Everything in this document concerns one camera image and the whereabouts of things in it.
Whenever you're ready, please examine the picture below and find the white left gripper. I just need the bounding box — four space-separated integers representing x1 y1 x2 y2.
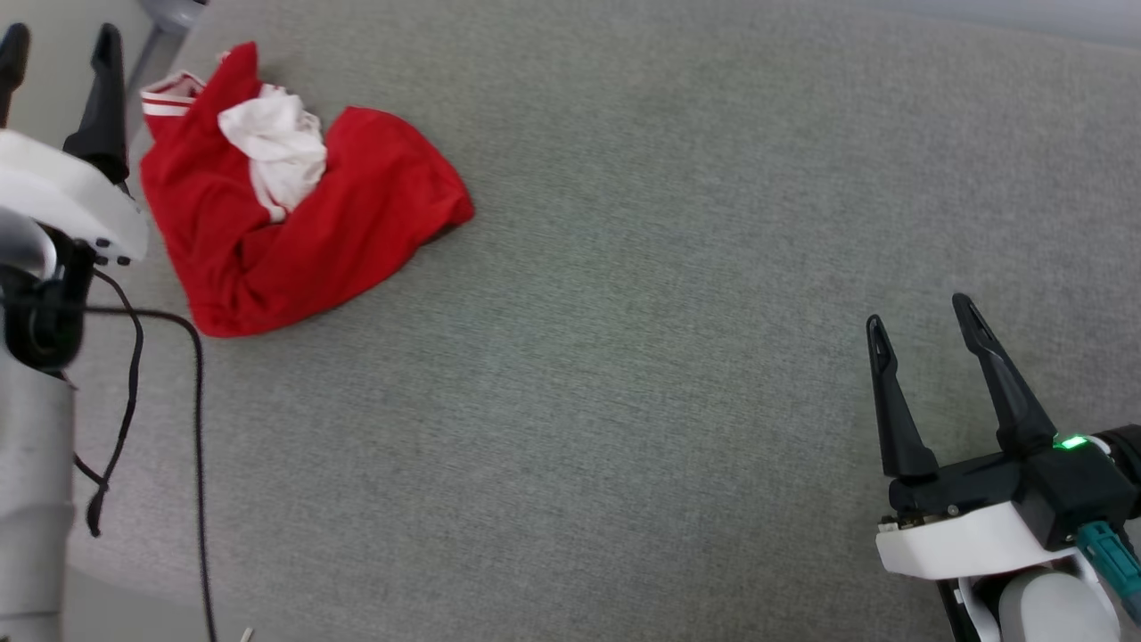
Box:
0 22 150 279

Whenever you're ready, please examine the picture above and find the grey metal stand leg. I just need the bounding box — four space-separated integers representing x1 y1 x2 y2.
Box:
125 0 210 90

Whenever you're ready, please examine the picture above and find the teal connector cable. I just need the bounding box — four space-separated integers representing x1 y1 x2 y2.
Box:
1074 522 1141 625

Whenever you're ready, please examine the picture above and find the red and white jersey garment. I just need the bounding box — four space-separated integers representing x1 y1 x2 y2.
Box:
138 40 476 340

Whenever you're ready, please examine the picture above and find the thin black looping cable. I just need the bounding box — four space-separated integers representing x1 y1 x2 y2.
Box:
73 267 145 539

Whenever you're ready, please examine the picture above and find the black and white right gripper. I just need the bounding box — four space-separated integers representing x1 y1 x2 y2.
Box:
866 292 1084 580

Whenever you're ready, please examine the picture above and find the thick black cable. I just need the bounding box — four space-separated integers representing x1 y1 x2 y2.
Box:
0 303 219 642

